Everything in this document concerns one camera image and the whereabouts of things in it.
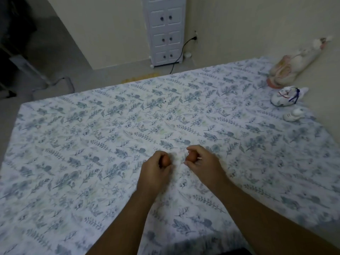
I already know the person's left hand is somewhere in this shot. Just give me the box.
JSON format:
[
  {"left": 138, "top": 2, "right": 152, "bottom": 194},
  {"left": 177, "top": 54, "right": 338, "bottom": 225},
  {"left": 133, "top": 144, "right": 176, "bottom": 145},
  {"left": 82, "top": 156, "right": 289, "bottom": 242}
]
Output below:
[{"left": 137, "top": 151, "right": 174, "bottom": 196}]

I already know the person's right hand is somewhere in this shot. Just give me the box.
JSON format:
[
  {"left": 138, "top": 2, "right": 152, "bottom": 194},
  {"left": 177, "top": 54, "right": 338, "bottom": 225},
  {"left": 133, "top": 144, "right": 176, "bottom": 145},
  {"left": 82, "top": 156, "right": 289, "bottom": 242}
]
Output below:
[{"left": 184, "top": 145, "right": 230, "bottom": 192}]

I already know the person's right forearm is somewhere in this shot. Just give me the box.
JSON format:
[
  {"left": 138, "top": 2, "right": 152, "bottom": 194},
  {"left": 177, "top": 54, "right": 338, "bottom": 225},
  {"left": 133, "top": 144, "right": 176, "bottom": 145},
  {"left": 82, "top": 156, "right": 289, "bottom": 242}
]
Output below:
[{"left": 212, "top": 182, "right": 340, "bottom": 255}]

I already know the person's left forearm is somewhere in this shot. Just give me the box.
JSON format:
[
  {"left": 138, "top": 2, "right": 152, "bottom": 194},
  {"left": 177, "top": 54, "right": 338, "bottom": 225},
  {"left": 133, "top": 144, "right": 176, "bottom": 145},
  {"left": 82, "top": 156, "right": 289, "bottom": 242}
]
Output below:
[{"left": 86, "top": 188, "right": 163, "bottom": 255}]

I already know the floral white bed sheet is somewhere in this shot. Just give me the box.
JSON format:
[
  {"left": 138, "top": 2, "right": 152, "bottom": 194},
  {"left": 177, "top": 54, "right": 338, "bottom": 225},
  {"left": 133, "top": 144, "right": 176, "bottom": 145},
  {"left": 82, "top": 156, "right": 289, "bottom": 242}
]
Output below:
[{"left": 0, "top": 56, "right": 340, "bottom": 255}]

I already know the yellow floor mat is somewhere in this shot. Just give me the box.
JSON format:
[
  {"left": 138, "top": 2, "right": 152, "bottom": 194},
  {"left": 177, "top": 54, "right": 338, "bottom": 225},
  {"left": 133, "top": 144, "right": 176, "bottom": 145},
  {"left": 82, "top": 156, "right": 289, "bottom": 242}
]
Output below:
[{"left": 122, "top": 73, "right": 160, "bottom": 84}]

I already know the white shoe with blue laces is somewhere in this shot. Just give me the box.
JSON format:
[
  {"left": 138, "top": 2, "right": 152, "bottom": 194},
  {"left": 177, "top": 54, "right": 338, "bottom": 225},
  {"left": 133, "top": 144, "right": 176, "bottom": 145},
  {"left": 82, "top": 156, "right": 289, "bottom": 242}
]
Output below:
[{"left": 270, "top": 86, "right": 309, "bottom": 107}]

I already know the white drawer cabinet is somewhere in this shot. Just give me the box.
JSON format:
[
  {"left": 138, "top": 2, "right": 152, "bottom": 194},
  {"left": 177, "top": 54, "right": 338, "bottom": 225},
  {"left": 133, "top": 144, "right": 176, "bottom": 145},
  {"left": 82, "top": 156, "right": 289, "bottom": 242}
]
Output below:
[{"left": 142, "top": 0, "right": 186, "bottom": 68}]

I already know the plush rabbit toy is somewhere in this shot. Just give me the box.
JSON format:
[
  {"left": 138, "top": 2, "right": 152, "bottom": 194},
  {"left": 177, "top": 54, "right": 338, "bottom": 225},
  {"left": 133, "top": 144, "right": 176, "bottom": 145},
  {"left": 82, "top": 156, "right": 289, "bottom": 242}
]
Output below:
[{"left": 266, "top": 36, "right": 333, "bottom": 89}]

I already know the dark furniture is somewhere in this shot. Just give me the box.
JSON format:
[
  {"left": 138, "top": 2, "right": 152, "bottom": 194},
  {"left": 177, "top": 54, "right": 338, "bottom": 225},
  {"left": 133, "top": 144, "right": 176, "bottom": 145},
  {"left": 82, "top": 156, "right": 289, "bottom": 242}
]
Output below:
[{"left": 0, "top": 0, "right": 51, "bottom": 98}]

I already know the black power cable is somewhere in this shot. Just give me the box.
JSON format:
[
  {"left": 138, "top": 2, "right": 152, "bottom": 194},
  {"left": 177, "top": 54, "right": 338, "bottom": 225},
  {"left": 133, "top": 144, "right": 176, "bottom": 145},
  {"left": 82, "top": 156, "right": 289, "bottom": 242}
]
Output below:
[{"left": 169, "top": 36, "right": 197, "bottom": 75}]

